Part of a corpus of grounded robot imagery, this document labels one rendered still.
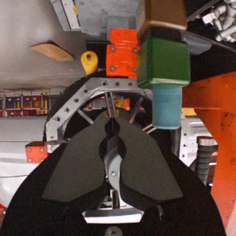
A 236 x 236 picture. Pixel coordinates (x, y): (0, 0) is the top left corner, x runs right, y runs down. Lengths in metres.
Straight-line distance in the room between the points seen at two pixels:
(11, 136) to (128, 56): 0.86
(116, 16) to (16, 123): 0.85
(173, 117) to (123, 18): 0.55
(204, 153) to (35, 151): 0.52
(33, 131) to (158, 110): 0.78
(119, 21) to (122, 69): 0.33
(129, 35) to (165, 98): 0.27
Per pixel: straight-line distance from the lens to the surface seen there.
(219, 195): 0.80
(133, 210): 0.42
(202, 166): 0.38
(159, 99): 0.41
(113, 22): 0.75
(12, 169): 1.14
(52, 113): 0.60
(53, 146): 0.28
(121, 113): 0.98
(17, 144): 1.05
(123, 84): 0.50
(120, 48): 0.52
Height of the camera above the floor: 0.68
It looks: 5 degrees up
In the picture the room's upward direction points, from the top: 180 degrees counter-clockwise
